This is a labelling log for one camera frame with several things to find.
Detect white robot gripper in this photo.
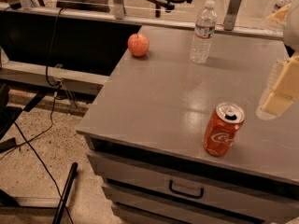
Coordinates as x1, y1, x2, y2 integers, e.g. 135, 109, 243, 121
259, 0, 299, 116

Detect orange coke can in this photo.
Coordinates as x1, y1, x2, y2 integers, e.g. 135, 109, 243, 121
203, 102, 245, 157

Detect clear plastic water bottle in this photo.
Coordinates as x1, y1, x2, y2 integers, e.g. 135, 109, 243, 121
190, 0, 218, 63

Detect background water bottle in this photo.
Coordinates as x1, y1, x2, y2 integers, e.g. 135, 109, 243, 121
273, 0, 292, 12

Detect grey drawer cabinet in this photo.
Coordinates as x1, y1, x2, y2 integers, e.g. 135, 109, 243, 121
78, 26, 299, 224

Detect red apple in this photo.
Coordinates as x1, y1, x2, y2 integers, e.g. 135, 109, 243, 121
127, 34, 150, 57

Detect black chair leg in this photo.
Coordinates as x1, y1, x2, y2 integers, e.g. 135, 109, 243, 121
52, 162, 78, 224

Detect black drawer handle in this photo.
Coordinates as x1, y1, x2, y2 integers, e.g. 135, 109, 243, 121
168, 180, 205, 200

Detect black power cable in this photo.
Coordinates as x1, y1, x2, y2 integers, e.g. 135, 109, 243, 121
0, 7, 76, 224

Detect metal rail frame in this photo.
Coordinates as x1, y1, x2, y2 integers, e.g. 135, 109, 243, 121
0, 0, 284, 41

